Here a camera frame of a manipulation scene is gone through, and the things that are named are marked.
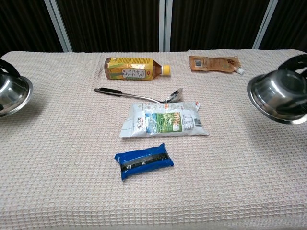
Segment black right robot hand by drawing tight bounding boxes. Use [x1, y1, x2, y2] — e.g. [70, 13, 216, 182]
[278, 54, 307, 115]

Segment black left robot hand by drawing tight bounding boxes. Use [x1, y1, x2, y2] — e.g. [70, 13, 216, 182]
[0, 58, 21, 111]

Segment stainless steel bowl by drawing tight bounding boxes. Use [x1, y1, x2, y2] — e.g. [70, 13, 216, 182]
[0, 72, 34, 118]
[247, 69, 307, 125]

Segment brown spouted pouch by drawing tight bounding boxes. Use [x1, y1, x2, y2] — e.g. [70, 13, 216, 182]
[189, 55, 245, 75]

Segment dark background curtain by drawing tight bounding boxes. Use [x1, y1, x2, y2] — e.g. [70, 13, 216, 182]
[0, 0, 307, 57]

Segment beige waffle-weave tablecloth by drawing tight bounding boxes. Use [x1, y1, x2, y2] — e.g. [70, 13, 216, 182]
[0, 49, 307, 230]

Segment yellow-capped tea bottle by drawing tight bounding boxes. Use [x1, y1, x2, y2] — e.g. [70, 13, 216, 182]
[104, 57, 171, 81]

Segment white snack bag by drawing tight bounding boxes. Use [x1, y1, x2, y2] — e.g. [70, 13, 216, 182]
[119, 101, 209, 138]

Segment blue packet with black tape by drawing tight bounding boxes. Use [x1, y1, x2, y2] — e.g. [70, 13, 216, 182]
[114, 142, 174, 182]

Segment silver frame post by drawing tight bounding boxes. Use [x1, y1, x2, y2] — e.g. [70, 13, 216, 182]
[44, 0, 73, 52]
[252, 0, 279, 50]
[159, 0, 172, 52]

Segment metal ladle with black handle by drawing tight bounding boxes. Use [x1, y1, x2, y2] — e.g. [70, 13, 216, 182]
[94, 87, 183, 104]

